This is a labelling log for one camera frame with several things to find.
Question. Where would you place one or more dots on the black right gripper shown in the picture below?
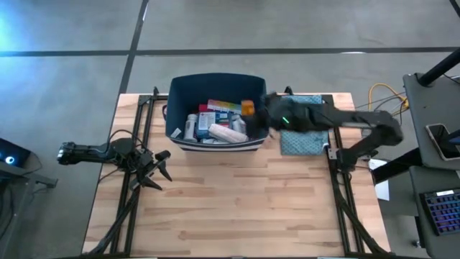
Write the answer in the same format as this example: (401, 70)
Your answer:
(278, 115)

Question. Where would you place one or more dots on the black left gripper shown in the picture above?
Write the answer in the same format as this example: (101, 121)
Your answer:
(145, 169)

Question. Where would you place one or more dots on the white bottle blue label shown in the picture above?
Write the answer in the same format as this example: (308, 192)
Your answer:
(238, 124)

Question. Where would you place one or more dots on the beige elastic bandage roll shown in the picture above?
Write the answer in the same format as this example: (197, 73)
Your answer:
(228, 133)

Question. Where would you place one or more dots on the multicolour weekly pill organizer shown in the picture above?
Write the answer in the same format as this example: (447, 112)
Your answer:
(224, 106)

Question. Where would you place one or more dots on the blue first aid kit box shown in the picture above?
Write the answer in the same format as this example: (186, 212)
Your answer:
(210, 122)

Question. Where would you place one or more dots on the navy white striped fabric basket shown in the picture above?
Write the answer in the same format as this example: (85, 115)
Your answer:
(215, 86)

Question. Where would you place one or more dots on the small red box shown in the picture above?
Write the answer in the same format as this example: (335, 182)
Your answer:
(203, 108)

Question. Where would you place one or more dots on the large white labelled bottle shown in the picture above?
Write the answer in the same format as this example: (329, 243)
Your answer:
(190, 127)

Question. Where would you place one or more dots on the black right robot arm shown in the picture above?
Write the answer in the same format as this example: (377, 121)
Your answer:
(359, 118)

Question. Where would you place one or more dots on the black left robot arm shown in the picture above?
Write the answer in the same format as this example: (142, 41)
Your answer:
(86, 153)

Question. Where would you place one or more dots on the white paper basket tag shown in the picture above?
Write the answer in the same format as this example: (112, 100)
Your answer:
(176, 133)

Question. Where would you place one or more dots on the blue patterned cloth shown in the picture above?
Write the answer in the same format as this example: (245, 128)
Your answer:
(303, 144)

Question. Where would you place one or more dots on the white paper sheet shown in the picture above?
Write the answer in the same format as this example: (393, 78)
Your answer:
(381, 187)

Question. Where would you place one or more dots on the black desk beam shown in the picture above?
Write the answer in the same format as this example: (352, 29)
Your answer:
(395, 166)

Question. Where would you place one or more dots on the black device blue light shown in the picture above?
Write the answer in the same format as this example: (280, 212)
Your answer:
(12, 153)

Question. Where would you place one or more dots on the smartphone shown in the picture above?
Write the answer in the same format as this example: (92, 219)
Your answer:
(442, 140)

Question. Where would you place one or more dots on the black pole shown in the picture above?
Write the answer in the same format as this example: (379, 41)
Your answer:
(438, 68)

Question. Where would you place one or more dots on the dark grey keyboard desk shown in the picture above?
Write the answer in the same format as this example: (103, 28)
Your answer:
(417, 223)

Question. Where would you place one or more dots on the backlit black keyboard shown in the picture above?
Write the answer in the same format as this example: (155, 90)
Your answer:
(443, 212)

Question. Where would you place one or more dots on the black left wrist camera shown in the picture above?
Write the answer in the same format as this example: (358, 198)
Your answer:
(162, 155)

